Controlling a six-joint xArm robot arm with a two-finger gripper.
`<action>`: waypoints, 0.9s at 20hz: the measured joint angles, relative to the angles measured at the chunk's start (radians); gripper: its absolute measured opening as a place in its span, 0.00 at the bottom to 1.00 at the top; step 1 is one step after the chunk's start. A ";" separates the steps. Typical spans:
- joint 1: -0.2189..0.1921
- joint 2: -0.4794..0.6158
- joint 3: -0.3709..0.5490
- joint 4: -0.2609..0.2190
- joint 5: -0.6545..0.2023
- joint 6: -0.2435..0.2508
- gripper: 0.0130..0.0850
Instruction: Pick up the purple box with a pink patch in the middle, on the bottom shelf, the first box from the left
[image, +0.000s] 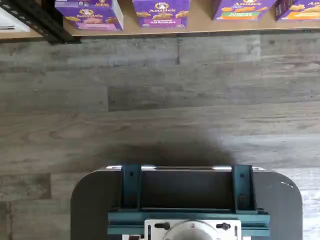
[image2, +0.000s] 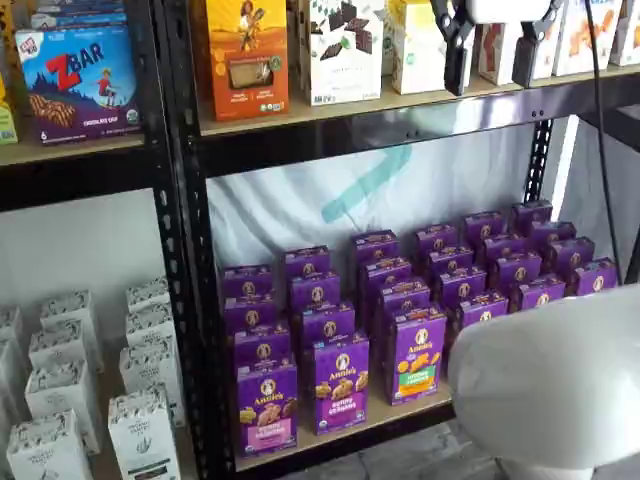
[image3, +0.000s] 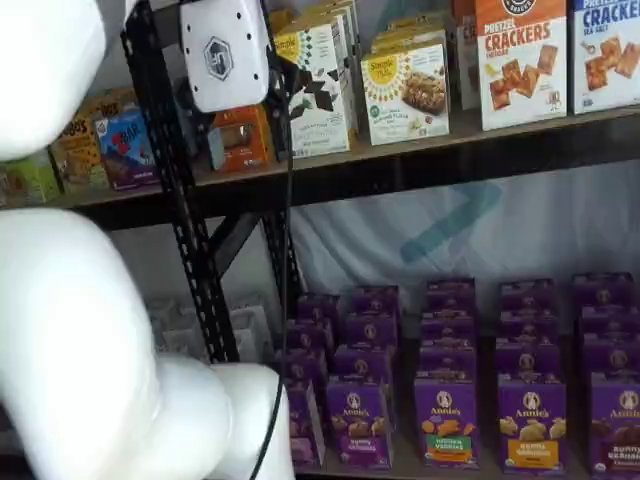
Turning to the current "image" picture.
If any purple Annie's box pink patch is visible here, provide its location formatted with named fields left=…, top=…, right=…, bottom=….
left=54, top=0, right=125, bottom=31

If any grey rounded robot base platform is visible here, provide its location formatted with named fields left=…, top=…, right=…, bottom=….
left=70, top=164, right=304, bottom=240

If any wooden shelf board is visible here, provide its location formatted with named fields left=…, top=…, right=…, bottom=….
left=62, top=16, right=320, bottom=38
left=0, top=24, right=46, bottom=40

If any purple Annie's box violet patch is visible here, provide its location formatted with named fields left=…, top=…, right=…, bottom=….
left=132, top=0, right=191, bottom=29

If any purple Annie's box green patch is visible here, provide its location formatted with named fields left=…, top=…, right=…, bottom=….
left=212, top=0, right=277, bottom=21

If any purple Annie's box orange patch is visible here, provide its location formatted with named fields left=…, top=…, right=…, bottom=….
left=274, top=0, right=320, bottom=22

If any black metal shelving rack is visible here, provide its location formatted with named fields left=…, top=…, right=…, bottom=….
left=0, top=0, right=82, bottom=45

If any teal metal frame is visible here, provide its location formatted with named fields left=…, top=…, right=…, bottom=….
left=107, top=163, right=271, bottom=238

